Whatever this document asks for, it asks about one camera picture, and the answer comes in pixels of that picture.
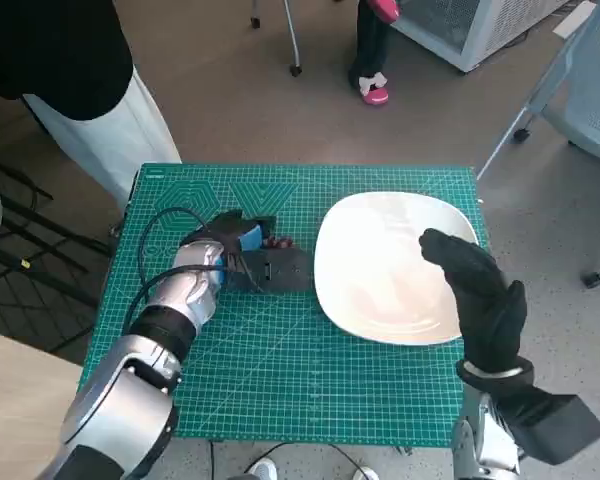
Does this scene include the metal frame with casters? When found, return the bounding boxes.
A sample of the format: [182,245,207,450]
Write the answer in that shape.
[249,0,304,78]

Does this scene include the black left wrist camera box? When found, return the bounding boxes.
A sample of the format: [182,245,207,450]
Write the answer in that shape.
[227,247,312,294]

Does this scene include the white mesh cabinet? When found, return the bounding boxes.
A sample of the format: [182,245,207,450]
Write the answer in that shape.
[389,0,572,75]

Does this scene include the white square plate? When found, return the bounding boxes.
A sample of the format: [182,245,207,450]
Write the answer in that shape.
[313,192,480,346]

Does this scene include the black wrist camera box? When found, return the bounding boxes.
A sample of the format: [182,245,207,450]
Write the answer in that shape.
[499,387,600,466]
[227,247,312,294]

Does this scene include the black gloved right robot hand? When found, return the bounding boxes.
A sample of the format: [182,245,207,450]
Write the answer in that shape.
[418,228,527,374]

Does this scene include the black wire rack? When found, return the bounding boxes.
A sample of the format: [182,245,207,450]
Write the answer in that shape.
[0,152,114,351]

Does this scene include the white flat board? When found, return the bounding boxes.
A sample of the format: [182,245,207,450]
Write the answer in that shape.
[552,2,596,38]

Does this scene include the black floor cable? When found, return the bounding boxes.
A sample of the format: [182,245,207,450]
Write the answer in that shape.
[207,438,362,480]

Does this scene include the green cutting mat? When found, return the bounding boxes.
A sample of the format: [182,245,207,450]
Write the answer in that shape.
[79,162,487,448]

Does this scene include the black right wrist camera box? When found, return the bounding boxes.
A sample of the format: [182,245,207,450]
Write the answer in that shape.
[499,387,600,466]

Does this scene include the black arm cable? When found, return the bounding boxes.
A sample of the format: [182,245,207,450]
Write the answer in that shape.
[127,207,226,326]

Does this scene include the light wooden board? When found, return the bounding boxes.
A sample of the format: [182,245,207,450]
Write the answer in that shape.
[0,327,86,480]

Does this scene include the person with pink shoes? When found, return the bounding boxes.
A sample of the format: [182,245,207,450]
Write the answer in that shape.
[348,0,402,107]

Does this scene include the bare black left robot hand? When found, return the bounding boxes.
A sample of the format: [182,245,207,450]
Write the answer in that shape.
[204,209,278,252]

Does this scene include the grey-blue chair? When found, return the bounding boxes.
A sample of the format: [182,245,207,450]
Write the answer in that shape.
[476,0,600,290]

